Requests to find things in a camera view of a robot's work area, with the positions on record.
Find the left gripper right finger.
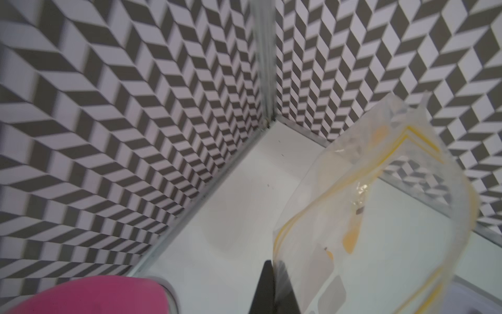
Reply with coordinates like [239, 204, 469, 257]
[274, 264, 300, 314]

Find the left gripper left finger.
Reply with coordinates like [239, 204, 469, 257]
[248, 260, 276, 314]

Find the duck print bag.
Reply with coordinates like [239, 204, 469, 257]
[272, 92, 480, 313]

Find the lavender plastic tray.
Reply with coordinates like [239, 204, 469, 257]
[440, 281, 501, 314]

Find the pink plastic wine glass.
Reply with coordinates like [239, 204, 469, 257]
[7, 276, 176, 314]

